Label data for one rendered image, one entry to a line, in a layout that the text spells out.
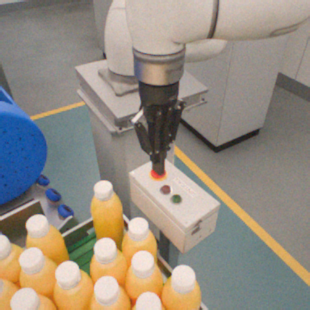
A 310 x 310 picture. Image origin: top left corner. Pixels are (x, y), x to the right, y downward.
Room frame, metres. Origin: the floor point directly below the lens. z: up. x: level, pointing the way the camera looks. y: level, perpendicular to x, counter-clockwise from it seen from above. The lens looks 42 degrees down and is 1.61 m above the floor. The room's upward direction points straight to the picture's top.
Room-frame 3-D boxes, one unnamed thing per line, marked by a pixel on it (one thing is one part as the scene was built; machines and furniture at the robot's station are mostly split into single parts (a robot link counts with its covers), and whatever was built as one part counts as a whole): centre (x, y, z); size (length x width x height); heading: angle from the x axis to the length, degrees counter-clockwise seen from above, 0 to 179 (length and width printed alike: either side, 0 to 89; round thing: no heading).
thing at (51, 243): (0.37, 0.23, 1.00); 0.07 x 0.07 x 0.20
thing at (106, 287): (0.24, 0.08, 1.11); 0.04 x 0.04 x 0.02
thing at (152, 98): (0.52, 0.00, 1.30); 0.08 x 0.07 x 0.09; 129
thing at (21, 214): (0.46, 0.32, 0.99); 0.10 x 0.02 x 0.12; 129
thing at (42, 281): (0.30, 0.22, 1.00); 0.07 x 0.07 x 0.20
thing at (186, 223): (0.48, -0.04, 1.05); 0.20 x 0.10 x 0.10; 39
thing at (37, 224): (0.37, 0.23, 1.11); 0.04 x 0.04 x 0.02
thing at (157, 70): (0.52, 0.00, 1.38); 0.09 x 0.09 x 0.06
